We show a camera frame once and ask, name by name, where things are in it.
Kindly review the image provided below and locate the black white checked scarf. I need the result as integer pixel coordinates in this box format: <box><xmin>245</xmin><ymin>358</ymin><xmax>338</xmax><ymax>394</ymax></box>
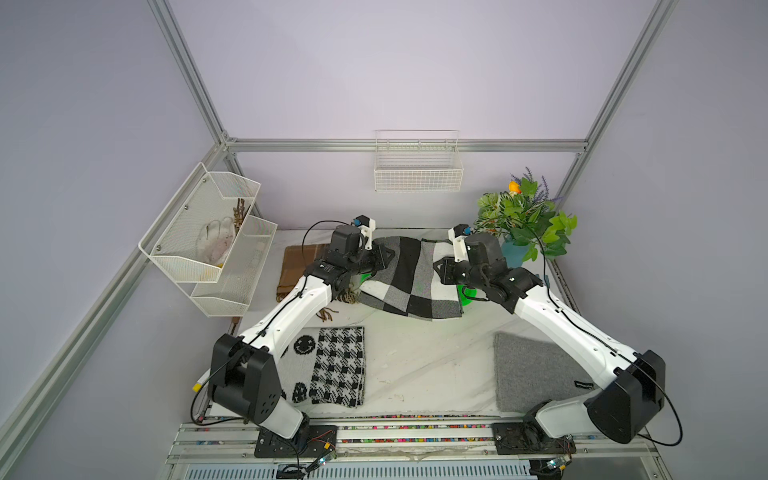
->
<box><xmin>358</xmin><ymin>236</ymin><xmax>463</xmax><ymax>321</ymax></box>

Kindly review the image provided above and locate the brown plaid fringed scarf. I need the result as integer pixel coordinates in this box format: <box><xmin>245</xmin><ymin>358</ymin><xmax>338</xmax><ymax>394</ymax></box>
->
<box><xmin>276</xmin><ymin>244</ymin><xmax>328</xmax><ymax>302</ymax></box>

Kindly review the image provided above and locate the houndstooth smiley knit scarf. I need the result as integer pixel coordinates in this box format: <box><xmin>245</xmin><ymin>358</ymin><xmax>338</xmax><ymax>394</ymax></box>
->
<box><xmin>277</xmin><ymin>326</ymin><xmax>366</xmax><ymax>408</ymax></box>

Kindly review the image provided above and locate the grey fleece scarf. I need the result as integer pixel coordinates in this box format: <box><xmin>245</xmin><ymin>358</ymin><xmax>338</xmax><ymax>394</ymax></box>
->
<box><xmin>493</xmin><ymin>332</ymin><xmax>595</xmax><ymax>413</ymax></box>

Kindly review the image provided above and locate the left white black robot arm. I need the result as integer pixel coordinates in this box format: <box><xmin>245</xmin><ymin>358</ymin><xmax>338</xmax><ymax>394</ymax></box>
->
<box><xmin>200</xmin><ymin>216</ymin><xmax>394</xmax><ymax>443</ymax></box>

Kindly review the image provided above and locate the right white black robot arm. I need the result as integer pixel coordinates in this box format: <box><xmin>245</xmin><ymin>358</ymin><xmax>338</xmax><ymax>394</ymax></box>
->
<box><xmin>433</xmin><ymin>224</ymin><xmax>670</xmax><ymax>444</ymax></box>

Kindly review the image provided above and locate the green plastic basket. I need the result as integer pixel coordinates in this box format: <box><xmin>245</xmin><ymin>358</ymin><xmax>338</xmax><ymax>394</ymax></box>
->
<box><xmin>360</xmin><ymin>274</ymin><xmax>476</xmax><ymax>306</ymax></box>

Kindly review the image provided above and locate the blue vase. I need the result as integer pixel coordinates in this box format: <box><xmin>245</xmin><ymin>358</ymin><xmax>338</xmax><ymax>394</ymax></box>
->
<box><xmin>501</xmin><ymin>240</ymin><xmax>529</xmax><ymax>268</ymax></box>

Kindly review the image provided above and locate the artificial green plant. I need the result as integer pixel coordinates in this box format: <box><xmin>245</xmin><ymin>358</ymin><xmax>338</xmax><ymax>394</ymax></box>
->
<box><xmin>474</xmin><ymin>168</ymin><xmax>578</xmax><ymax>263</ymax></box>

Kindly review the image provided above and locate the clear glove in shelf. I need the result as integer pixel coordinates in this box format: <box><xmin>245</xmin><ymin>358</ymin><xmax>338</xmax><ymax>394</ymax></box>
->
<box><xmin>196</xmin><ymin>217</ymin><xmax>236</xmax><ymax>266</ymax></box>

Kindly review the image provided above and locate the white mesh upper shelf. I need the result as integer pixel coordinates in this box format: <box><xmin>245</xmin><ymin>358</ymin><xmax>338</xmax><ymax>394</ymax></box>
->
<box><xmin>138</xmin><ymin>163</ymin><xmax>260</xmax><ymax>284</ymax></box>

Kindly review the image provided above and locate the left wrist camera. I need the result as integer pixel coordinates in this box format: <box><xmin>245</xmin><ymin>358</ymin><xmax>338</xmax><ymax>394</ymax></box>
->
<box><xmin>353</xmin><ymin>215</ymin><xmax>376</xmax><ymax>250</ymax></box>

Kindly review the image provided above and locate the white wire wall basket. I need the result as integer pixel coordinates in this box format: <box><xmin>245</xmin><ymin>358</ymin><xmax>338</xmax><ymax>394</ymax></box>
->
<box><xmin>374</xmin><ymin>129</ymin><xmax>464</xmax><ymax>193</ymax></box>

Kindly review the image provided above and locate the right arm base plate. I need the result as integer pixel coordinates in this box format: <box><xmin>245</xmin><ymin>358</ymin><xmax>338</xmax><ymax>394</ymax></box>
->
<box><xmin>491</xmin><ymin>422</ymin><xmax>576</xmax><ymax>455</ymax></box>

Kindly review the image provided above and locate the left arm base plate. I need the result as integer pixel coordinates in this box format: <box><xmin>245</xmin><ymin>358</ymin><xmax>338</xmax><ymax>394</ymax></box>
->
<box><xmin>254</xmin><ymin>424</ymin><xmax>338</xmax><ymax>459</ymax></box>

